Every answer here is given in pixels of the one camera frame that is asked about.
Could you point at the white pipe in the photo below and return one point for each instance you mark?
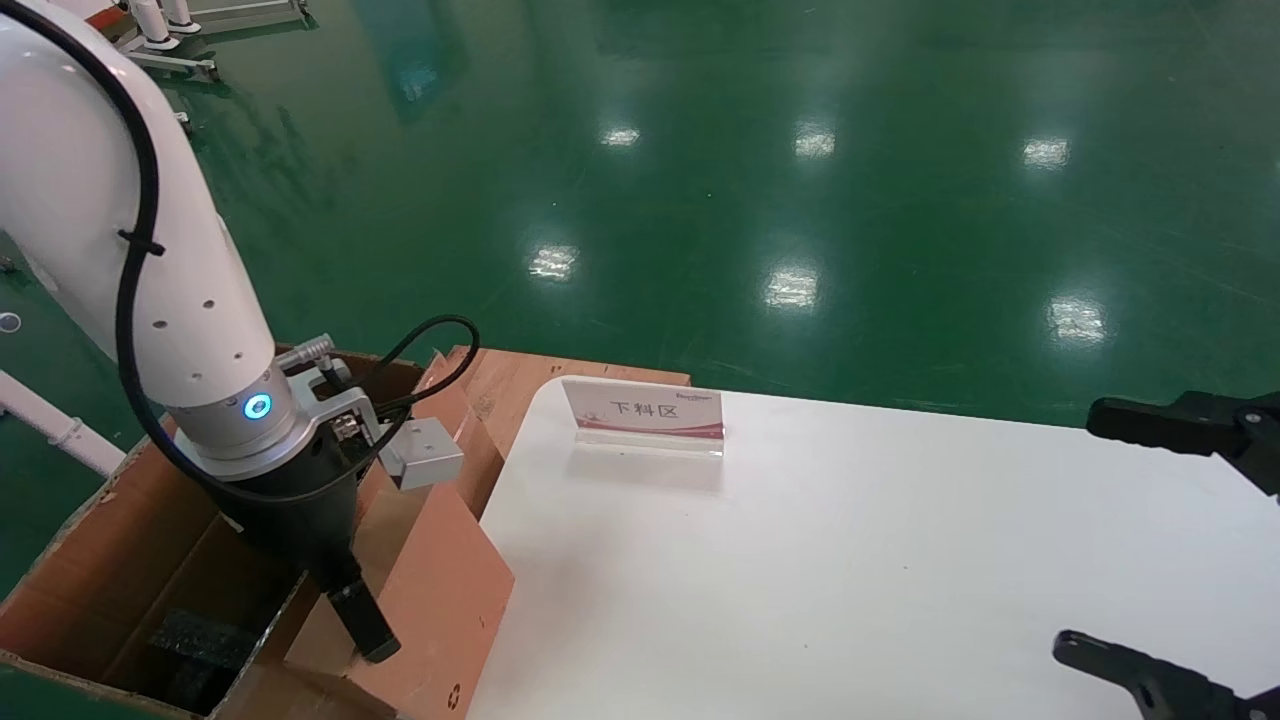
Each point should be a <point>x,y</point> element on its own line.
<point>60,430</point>

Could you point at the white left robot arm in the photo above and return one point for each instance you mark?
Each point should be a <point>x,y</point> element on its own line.
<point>100,200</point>

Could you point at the small cardboard box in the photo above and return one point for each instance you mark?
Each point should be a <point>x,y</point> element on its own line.
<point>440,610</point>

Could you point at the acrylic sign with red print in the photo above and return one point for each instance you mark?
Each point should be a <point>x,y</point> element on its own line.
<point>650,412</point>

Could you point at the large cardboard box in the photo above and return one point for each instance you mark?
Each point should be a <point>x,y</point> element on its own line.
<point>110,580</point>

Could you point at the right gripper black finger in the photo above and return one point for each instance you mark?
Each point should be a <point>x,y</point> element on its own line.
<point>1160,425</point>
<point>1150,685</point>

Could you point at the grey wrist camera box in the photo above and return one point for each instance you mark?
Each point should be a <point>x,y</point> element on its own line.
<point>425,452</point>

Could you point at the black foam block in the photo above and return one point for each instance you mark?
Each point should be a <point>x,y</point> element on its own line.
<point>200,638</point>

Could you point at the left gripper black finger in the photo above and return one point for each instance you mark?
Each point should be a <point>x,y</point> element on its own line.
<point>365,625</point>

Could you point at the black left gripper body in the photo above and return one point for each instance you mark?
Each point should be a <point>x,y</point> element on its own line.
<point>300,520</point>

